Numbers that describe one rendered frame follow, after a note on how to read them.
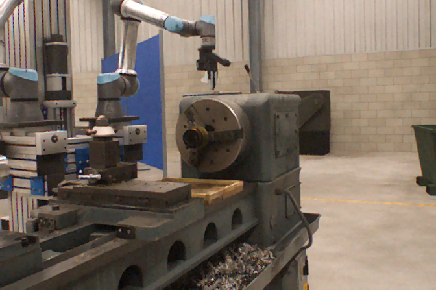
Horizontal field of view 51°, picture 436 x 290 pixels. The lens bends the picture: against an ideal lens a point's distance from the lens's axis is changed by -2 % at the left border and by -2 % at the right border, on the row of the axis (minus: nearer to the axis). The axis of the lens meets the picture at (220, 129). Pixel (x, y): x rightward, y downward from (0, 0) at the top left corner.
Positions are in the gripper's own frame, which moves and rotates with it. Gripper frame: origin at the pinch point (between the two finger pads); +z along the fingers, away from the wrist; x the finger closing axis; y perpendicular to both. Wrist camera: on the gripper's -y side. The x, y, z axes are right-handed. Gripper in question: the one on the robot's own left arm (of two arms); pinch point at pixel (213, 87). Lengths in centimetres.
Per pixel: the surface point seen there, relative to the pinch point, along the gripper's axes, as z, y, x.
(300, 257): 86, -38, -16
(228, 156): 30.2, -21.4, 32.0
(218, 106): 9.2, -17.8, 32.0
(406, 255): 130, -81, -170
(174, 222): 41, -35, 99
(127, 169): 29, -8, 83
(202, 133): 20, -16, 43
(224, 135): 21.1, -21.9, 36.0
